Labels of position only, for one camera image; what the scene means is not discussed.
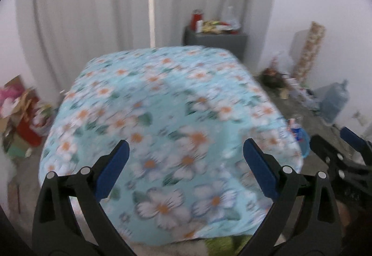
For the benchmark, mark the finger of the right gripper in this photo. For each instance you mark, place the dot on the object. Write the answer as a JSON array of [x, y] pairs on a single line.
[[356, 142], [328, 151]]

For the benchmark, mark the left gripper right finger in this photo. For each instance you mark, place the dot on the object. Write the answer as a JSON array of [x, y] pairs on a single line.
[[317, 230]]

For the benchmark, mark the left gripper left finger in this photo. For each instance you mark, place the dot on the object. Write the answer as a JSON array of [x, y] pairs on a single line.
[[55, 227]]

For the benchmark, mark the Pepsi plastic bottle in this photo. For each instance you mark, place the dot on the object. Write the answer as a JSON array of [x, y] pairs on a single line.
[[295, 125]]

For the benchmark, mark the large water jug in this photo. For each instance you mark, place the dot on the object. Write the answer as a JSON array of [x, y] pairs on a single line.
[[334, 101]]

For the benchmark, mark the green fuzzy blanket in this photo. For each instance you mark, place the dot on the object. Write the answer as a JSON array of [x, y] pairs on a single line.
[[229, 245]]

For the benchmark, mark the dark basket with items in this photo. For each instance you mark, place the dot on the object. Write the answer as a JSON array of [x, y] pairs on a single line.
[[272, 79]]

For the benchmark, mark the patterned wrapping paper roll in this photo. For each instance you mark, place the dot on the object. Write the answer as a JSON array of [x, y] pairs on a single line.
[[309, 52]]

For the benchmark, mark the grey bedside cabinet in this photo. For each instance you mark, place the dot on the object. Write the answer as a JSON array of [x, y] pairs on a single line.
[[235, 43]]

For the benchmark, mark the floral blue quilt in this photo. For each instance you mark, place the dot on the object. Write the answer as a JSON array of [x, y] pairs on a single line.
[[185, 112]]

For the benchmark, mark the clear plastic bag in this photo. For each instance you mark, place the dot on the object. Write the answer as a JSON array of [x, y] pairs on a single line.
[[230, 18]]

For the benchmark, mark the snack wrappers pile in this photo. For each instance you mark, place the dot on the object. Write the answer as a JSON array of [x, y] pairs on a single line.
[[218, 28]]

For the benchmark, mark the white small bottle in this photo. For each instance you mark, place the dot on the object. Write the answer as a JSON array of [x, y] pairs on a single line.
[[199, 26]]

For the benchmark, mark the white curtain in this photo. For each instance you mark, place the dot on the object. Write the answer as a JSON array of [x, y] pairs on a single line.
[[59, 37]]

